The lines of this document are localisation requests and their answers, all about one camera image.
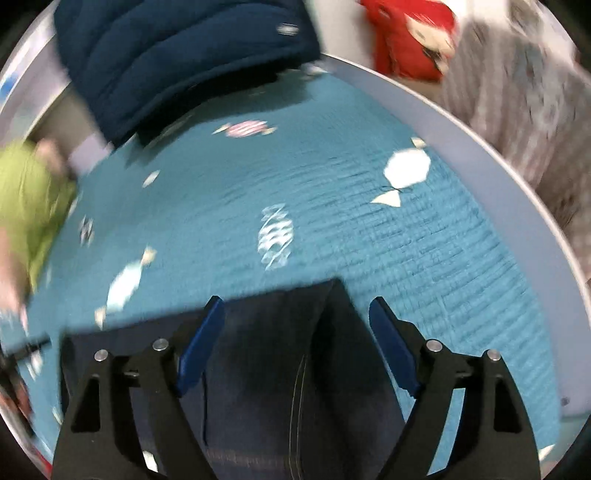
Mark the dark denim jacket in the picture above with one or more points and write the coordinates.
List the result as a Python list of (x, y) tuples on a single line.
[(277, 369)]

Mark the grey striped cloth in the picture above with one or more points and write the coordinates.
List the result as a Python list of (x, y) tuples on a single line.
[(508, 92)]

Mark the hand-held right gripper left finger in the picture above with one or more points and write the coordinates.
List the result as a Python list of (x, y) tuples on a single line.
[(203, 341)]

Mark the white bed frame edge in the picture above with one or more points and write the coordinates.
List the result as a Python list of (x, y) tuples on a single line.
[(508, 175)]

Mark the teal printed blanket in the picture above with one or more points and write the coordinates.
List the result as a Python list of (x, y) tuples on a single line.
[(323, 184)]

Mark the person's left forearm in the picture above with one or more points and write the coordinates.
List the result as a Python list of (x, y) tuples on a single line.
[(9, 277)]

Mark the green shirt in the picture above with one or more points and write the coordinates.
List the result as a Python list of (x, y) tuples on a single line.
[(27, 198)]

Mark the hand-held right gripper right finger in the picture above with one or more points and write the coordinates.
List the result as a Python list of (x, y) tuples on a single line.
[(392, 346)]

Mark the navy quilted puffer jacket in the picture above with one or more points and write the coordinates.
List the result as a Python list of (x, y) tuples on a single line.
[(175, 60)]

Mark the red plush cloth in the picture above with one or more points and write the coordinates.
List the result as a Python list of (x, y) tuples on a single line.
[(401, 41)]

